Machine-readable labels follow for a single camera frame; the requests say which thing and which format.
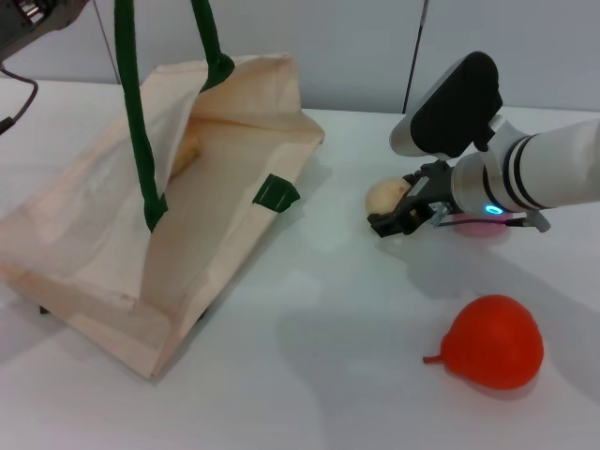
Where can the orange striped long bread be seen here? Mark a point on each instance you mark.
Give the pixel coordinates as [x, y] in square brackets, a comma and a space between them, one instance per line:
[187, 154]

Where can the grey black wrist camera box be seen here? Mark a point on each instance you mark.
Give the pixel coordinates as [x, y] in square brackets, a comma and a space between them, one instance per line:
[450, 108]

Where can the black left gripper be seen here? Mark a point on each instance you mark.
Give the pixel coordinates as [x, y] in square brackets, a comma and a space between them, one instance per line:
[33, 23]

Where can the beige round egg yolk pastry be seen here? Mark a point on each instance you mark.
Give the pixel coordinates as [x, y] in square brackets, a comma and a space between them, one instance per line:
[384, 197]

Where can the orange pear-shaped toy fruit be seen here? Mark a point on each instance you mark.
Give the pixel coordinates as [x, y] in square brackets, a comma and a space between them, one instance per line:
[492, 342]

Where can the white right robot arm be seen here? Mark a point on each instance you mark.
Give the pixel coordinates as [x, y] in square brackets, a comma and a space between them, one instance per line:
[539, 164]

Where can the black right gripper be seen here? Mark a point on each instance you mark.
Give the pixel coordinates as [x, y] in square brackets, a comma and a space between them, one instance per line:
[436, 187]

